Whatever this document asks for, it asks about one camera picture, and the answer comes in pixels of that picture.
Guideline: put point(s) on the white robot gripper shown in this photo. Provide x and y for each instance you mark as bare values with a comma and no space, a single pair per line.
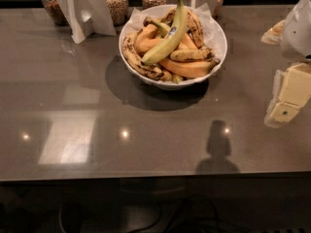
297,29

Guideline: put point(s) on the green-yellow banana with sticker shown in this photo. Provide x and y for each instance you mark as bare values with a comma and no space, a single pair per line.
172,38

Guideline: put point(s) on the white paper bowl liner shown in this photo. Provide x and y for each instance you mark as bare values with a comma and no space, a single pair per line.
214,33

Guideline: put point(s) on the spotted banana centre right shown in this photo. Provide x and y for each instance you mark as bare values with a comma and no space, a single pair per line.
191,55

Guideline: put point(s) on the spotted banana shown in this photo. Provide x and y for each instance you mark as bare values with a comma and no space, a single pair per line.
133,58
191,55
194,25

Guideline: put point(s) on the orange banana front right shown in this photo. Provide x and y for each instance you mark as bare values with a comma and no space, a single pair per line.
194,69

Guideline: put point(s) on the orange banana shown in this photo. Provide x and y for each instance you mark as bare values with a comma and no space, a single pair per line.
150,35
194,69

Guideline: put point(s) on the spotted banana at back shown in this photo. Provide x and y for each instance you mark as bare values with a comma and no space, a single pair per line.
194,25

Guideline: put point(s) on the orange banana at left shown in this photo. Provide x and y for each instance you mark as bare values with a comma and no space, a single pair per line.
150,35

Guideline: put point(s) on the white ceramic bowl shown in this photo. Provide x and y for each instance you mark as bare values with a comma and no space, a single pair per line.
173,81

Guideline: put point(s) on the spotted banana front left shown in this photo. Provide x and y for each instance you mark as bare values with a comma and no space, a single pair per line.
133,58

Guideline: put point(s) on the glass jar far right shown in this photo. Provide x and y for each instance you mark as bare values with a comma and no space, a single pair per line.
217,8

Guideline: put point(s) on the glass jar of grains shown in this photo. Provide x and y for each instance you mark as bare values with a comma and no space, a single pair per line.
118,11

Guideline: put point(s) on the white folded paper stand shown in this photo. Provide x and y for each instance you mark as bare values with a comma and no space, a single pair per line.
86,17

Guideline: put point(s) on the glass jar far left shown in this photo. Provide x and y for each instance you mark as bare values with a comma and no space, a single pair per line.
54,12

